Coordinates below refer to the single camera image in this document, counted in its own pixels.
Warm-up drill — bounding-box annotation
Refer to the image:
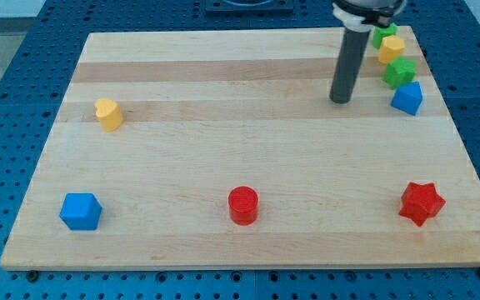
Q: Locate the yellow heart block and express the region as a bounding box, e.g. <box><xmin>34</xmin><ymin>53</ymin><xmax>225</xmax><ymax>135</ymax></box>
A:
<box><xmin>94</xmin><ymin>98</ymin><xmax>124</xmax><ymax>132</ymax></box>

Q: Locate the red cylinder block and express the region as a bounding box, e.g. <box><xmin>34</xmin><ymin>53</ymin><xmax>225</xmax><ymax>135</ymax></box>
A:
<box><xmin>227</xmin><ymin>186</ymin><xmax>259</xmax><ymax>226</ymax></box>

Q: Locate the yellow hexagon block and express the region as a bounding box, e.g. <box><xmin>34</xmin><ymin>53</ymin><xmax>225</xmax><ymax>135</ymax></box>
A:
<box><xmin>378</xmin><ymin>35</ymin><xmax>406</xmax><ymax>64</ymax></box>

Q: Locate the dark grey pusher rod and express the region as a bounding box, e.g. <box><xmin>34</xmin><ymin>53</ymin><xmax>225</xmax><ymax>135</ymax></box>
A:
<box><xmin>329</xmin><ymin>28</ymin><xmax>369</xmax><ymax>104</ymax></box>

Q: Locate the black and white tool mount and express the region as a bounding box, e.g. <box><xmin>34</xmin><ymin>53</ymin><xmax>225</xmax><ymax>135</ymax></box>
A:
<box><xmin>332</xmin><ymin>0</ymin><xmax>408</xmax><ymax>33</ymax></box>

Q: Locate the blue cube block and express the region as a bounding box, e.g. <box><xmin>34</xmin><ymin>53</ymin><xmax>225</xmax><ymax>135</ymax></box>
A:
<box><xmin>59</xmin><ymin>193</ymin><xmax>103</xmax><ymax>231</ymax></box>

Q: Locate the green block at back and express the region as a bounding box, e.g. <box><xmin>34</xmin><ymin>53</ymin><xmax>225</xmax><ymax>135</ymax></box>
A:
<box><xmin>372</xmin><ymin>23</ymin><xmax>398</xmax><ymax>49</ymax></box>

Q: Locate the blue pentagon block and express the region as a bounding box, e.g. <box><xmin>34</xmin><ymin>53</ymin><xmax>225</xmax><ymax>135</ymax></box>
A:
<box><xmin>391</xmin><ymin>82</ymin><xmax>423</xmax><ymax>116</ymax></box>

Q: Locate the dark blue base plate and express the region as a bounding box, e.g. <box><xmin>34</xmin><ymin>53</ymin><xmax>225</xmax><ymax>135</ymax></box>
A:
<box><xmin>203</xmin><ymin>0</ymin><xmax>295</xmax><ymax>16</ymax></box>

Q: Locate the red star block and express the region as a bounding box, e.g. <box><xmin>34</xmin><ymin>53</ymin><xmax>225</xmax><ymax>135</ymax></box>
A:
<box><xmin>398</xmin><ymin>182</ymin><xmax>446</xmax><ymax>227</ymax></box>

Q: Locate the wooden board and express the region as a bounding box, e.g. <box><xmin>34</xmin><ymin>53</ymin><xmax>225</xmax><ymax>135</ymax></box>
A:
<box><xmin>0</xmin><ymin>26</ymin><xmax>480</xmax><ymax>271</ymax></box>

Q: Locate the green star block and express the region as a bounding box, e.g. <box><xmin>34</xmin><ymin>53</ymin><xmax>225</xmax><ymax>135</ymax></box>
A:
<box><xmin>382</xmin><ymin>57</ymin><xmax>416</xmax><ymax>89</ymax></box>

